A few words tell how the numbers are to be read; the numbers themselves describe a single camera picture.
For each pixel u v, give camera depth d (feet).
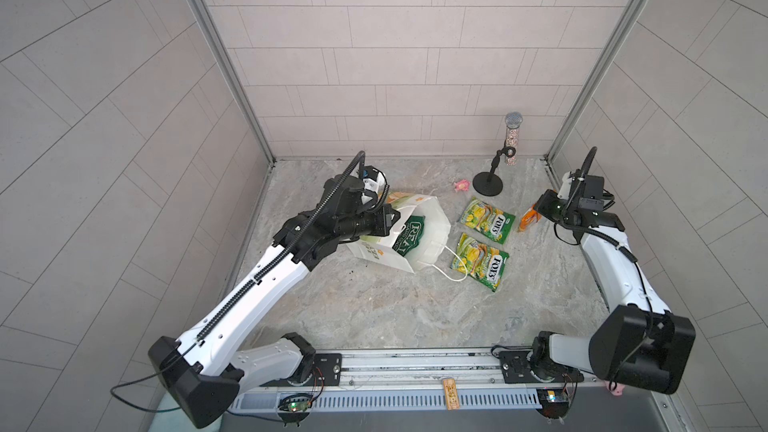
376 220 1.90
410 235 2.95
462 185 3.47
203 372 1.18
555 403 2.23
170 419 4.89
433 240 2.75
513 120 2.83
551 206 2.39
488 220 3.16
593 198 2.00
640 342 1.24
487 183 3.52
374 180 1.96
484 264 2.84
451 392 2.22
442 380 2.31
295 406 2.13
